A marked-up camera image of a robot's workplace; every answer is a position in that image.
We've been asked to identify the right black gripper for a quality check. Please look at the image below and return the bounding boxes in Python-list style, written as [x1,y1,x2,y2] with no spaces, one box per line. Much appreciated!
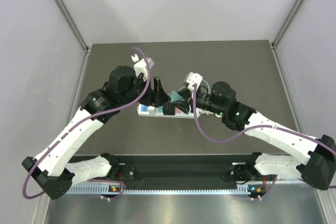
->
[172,88,226,116]

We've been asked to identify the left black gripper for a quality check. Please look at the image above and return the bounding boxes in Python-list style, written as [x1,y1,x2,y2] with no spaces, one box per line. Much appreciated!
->
[119,74,171,108]

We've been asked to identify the teal charger block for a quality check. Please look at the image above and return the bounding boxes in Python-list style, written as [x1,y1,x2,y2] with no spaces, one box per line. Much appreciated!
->
[170,91,183,102]

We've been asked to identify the white cube adapter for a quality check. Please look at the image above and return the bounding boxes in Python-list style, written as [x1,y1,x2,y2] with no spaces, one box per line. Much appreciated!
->
[148,106,156,114]

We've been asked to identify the white power strip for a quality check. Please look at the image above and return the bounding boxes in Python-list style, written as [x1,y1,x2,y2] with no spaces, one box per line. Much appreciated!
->
[137,104,194,119]

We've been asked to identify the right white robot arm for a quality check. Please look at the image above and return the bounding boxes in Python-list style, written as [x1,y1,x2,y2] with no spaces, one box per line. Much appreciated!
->
[171,81,335,190]

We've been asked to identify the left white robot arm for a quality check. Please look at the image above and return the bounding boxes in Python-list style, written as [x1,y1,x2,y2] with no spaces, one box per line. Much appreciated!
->
[22,66,170,199]

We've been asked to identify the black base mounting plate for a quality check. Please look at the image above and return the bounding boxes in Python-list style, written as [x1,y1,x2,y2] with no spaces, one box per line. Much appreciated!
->
[116,154,263,190]

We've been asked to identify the white power strip cord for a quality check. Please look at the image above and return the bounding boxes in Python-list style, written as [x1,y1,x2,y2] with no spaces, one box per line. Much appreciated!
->
[199,108,223,118]

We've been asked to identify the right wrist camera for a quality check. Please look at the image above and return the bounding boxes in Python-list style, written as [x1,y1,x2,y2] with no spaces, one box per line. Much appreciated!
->
[183,72,203,91]

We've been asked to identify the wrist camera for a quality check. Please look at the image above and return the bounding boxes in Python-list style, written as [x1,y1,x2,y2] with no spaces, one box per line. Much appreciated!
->
[131,54,148,80]
[183,72,203,91]

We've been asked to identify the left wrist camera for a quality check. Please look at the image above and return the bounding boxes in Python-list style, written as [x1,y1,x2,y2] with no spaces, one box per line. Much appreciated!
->
[131,54,148,80]

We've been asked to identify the grey slotted cable duct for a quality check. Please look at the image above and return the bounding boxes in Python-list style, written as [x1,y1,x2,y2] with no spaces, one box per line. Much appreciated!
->
[64,183,266,195]

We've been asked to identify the left aluminium frame post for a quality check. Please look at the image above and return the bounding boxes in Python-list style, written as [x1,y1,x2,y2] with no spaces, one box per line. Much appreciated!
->
[54,0,89,52]

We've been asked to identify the aluminium frame post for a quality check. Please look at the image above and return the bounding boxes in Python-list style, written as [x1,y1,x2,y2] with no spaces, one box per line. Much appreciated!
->
[270,0,305,50]
[54,0,89,52]

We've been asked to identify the right aluminium frame post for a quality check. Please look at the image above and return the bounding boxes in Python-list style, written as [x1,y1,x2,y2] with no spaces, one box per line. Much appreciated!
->
[270,0,305,50]

